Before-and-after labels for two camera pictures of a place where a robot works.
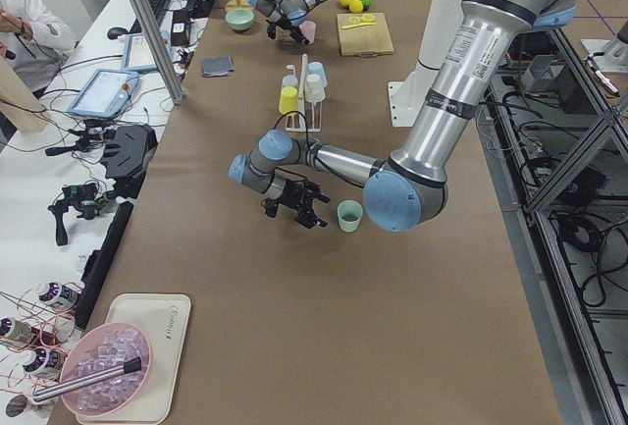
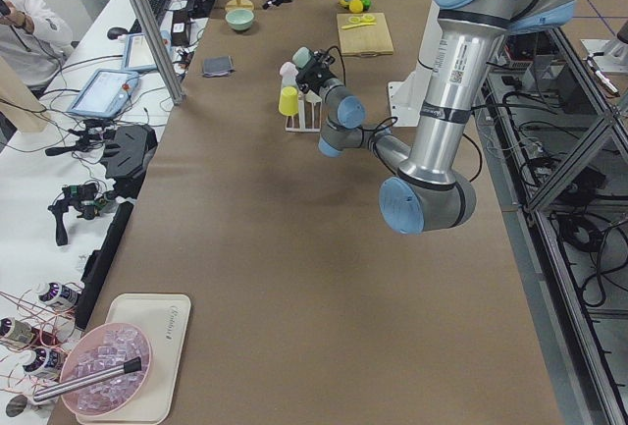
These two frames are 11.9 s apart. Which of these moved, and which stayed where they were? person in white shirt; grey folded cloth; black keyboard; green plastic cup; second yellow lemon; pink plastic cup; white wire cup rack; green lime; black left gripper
Moved: green plastic cup; pink plastic cup; black left gripper
Stayed: grey folded cloth; green lime; second yellow lemon; person in white shirt; black keyboard; white wire cup rack
